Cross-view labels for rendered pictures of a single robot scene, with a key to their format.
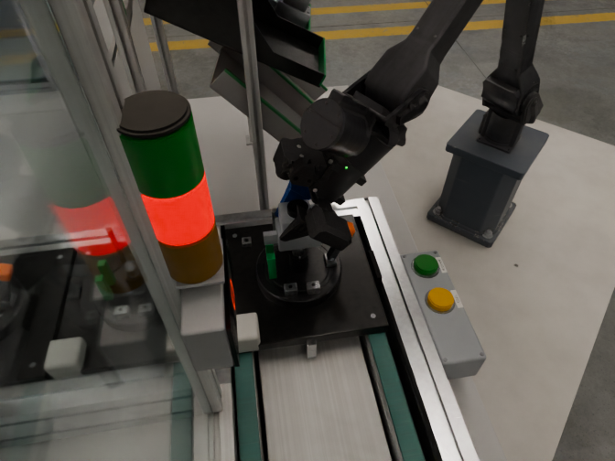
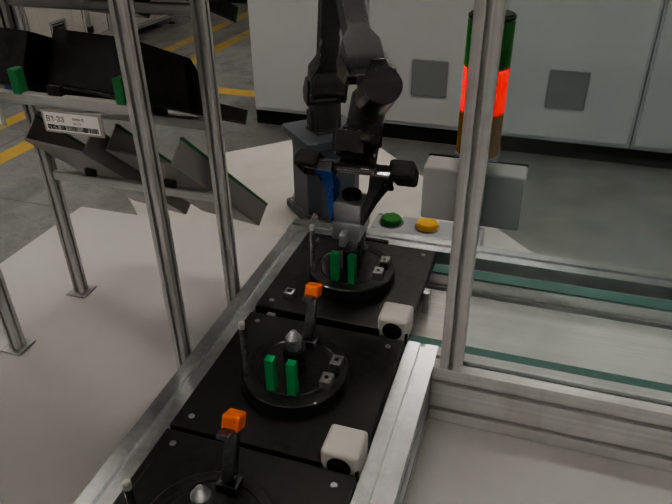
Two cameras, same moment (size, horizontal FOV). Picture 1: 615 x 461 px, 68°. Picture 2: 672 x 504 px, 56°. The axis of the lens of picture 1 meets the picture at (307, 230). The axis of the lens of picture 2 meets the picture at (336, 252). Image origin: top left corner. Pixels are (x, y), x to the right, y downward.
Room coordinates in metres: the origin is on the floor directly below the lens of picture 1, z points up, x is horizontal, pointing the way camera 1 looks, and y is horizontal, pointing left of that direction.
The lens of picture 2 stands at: (0.08, 0.80, 1.55)
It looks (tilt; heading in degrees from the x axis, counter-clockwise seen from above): 32 degrees down; 298
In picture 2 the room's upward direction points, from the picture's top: 1 degrees counter-clockwise
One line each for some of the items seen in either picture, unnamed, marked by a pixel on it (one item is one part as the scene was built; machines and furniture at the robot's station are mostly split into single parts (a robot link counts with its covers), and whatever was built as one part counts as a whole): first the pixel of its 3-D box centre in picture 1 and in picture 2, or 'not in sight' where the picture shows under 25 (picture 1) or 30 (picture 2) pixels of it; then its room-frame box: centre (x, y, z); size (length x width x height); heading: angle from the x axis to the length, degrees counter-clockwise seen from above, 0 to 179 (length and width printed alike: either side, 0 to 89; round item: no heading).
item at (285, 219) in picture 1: (291, 223); (349, 214); (0.46, 0.02, 1.09); 0.08 x 0.04 x 0.07; 100
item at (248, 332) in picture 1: (243, 333); (395, 322); (0.35, 0.10, 0.97); 0.05 x 0.05 x 0.04; 9
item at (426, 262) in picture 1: (425, 266); (391, 221); (0.48, -0.20, 0.96); 0.04 x 0.04 x 0.02
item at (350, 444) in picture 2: not in sight; (294, 355); (0.42, 0.27, 1.01); 0.24 x 0.24 x 0.13; 9
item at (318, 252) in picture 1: (298, 269); (351, 271); (0.46, 0.01, 0.98); 0.14 x 0.14 x 0.02
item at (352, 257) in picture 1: (298, 276); (351, 281); (0.46, 0.01, 0.96); 0.24 x 0.24 x 0.02; 9
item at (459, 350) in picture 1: (436, 311); (426, 240); (0.41, -0.21, 0.93); 0.21 x 0.07 x 0.06; 9
